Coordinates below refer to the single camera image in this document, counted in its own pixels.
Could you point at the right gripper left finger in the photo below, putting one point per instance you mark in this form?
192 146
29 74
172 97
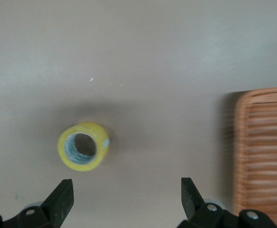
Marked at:
58 209

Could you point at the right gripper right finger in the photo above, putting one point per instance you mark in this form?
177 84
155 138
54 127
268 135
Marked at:
193 211

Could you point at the brown deep wicker basket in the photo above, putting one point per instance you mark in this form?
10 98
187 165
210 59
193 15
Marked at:
266 154

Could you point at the yellow clear tape roll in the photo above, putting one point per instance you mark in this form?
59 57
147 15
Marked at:
65 152

